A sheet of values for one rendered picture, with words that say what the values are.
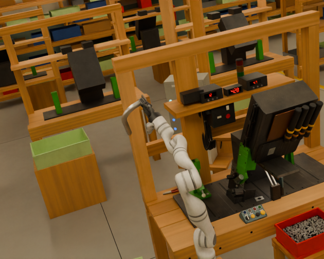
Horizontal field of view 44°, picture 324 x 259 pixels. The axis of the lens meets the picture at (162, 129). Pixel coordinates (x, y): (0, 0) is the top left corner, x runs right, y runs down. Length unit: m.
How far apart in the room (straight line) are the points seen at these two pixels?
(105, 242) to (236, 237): 1.86
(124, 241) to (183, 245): 1.67
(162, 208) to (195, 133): 0.57
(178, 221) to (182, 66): 1.02
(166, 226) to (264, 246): 1.34
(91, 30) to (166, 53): 6.68
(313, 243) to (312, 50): 1.39
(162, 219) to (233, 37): 1.30
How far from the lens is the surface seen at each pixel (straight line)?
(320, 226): 2.62
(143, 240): 4.05
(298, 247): 2.45
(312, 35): 3.14
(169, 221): 2.73
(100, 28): 9.26
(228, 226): 2.59
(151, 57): 2.59
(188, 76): 2.71
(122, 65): 2.55
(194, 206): 1.85
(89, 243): 4.22
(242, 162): 2.71
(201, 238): 2.06
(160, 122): 2.06
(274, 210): 2.70
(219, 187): 2.95
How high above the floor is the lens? 2.50
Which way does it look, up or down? 23 degrees down
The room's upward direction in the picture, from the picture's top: 10 degrees counter-clockwise
